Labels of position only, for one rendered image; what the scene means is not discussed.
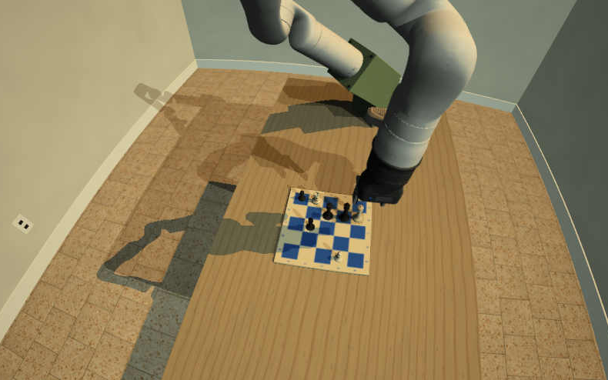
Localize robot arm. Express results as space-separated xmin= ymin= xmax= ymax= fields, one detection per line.
xmin=240 ymin=0 xmax=477 ymax=142

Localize blue and cream chessboard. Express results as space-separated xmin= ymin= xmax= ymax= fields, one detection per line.
xmin=274 ymin=188 xmax=372 ymax=276

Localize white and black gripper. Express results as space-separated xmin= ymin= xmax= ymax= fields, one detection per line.
xmin=352 ymin=107 xmax=431 ymax=206

